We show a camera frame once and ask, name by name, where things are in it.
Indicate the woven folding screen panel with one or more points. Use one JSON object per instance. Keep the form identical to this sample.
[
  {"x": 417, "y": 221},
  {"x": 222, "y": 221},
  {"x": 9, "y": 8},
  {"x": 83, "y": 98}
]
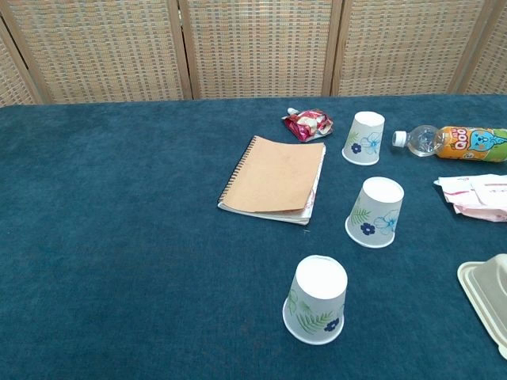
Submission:
[
  {"x": 12, "y": 79},
  {"x": 408, "y": 47},
  {"x": 103, "y": 51},
  {"x": 261, "y": 47},
  {"x": 495, "y": 59}
]

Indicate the white floral paper cup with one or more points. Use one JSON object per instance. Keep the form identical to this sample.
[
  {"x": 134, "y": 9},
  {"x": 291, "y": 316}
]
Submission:
[
  {"x": 364, "y": 142},
  {"x": 374, "y": 213}
]

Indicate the paper cup green leaf print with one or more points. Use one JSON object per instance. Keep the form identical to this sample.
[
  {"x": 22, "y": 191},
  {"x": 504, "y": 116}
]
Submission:
[{"x": 313, "y": 312}]

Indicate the red drink pouch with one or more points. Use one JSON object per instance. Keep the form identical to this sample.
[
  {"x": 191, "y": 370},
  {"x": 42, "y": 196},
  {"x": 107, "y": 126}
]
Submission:
[{"x": 307, "y": 124}]

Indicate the orange label plastic bottle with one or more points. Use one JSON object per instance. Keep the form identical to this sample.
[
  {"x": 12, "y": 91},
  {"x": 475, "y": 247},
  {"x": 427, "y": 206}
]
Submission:
[{"x": 467, "y": 144}]

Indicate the beige takeaway food box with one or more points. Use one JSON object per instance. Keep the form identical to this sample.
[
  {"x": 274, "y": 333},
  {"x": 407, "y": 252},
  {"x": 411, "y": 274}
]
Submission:
[{"x": 489, "y": 293}]

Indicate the blue table cloth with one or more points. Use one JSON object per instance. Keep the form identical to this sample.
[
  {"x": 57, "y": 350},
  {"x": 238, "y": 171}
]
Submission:
[{"x": 138, "y": 237}]

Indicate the brown spiral notebook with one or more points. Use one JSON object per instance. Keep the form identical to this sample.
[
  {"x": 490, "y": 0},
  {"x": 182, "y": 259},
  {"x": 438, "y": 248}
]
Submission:
[{"x": 277, "y": 178}]

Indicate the pink wet wipes pack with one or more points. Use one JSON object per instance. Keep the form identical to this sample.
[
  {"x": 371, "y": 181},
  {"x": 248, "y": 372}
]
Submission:
[{"x": 479, "y": 196}]

